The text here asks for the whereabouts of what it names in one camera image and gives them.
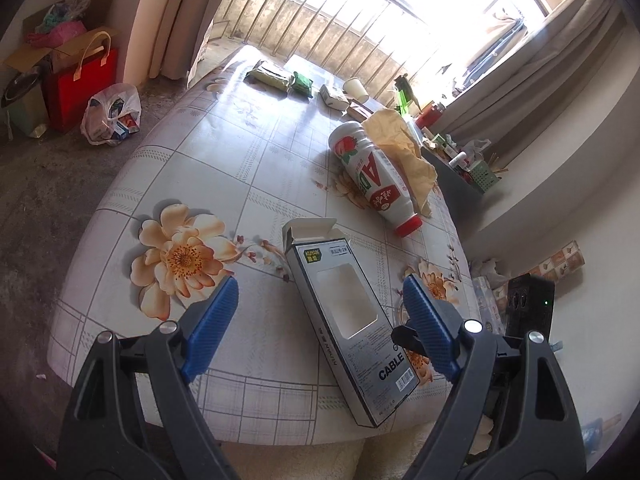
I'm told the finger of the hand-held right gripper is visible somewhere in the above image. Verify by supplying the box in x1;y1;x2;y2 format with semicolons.
391;326;428;358

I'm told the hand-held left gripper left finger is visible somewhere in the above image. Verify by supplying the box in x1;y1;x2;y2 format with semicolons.
57;276;240;480

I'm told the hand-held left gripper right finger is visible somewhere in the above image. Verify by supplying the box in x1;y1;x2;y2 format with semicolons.
400;274;586;480

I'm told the grey cable packaging box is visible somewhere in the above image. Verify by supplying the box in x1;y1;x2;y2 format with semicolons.
281;217;421;428

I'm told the blue tissue pack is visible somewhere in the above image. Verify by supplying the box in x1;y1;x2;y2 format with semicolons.
472;275;507;332

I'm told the patterned paper sheet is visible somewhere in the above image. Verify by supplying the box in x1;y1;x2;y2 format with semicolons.
532;240;583;286

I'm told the green plastic basket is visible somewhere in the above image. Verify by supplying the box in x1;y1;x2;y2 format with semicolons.
467;160;501;195

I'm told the strawberry milk drink bottle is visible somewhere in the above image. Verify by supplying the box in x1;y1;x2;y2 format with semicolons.
328;121;422;238

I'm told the small white plastic bag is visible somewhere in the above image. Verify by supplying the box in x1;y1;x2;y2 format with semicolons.
450;137;493;162

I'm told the floral tablecloth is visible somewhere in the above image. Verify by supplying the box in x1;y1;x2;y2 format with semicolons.
47;42;483;446

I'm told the crumpled brown paper bag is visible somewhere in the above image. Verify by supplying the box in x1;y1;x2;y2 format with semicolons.
361;108;438;218

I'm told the grey curtain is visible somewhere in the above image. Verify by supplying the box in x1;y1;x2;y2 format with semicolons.
440;0;626;161

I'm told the green plastic bottle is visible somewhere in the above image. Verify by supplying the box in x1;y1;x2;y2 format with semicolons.
394;75;418;116

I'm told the white plastic bag of boxes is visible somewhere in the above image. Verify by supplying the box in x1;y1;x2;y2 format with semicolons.
81;82;142;147

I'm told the small white box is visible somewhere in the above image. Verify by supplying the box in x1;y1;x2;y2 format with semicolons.
318;84;351;111

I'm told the white paper cup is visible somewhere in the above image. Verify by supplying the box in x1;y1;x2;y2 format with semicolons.
342;77;371;102

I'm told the large green wipes packet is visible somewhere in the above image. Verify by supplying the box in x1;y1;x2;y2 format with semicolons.
244;60;295;93

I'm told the small green snack packet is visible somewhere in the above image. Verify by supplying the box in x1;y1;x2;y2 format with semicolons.
290;71;316;98

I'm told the red gift bag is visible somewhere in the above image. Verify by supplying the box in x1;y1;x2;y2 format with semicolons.
42;31;121;133

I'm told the pale green container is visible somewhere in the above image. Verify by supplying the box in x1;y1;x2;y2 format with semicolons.
2;72;51;139

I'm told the beige curtain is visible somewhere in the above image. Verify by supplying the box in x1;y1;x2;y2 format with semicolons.
122;0;246;86

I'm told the metal window railing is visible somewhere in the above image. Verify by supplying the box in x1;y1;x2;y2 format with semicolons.
210;0;451;106

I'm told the open cardboard box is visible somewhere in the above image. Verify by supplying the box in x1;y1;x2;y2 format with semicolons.
4;0;121;77

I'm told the pink plastic bag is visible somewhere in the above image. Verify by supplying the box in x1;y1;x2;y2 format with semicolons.
27;2;90;50

